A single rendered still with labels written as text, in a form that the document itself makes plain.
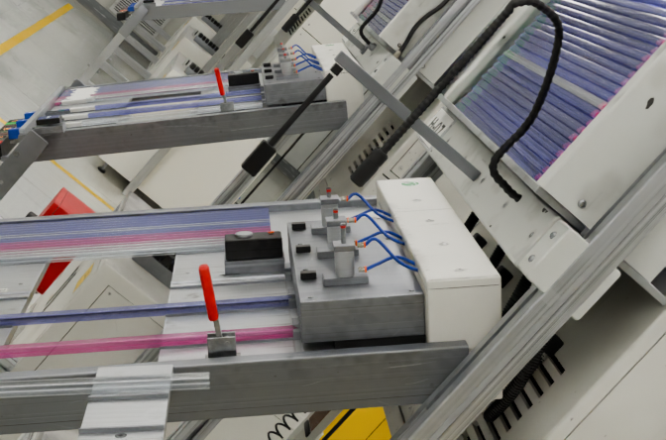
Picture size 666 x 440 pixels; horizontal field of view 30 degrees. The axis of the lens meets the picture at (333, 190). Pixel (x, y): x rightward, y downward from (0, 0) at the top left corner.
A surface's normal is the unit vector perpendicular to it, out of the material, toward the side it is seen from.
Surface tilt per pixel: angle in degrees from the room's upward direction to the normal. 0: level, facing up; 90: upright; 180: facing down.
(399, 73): 90
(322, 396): 90
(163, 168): 90
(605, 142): 90
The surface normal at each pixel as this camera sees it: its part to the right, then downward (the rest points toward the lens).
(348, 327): 0.07, 0.22
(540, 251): -0.75, -0.63
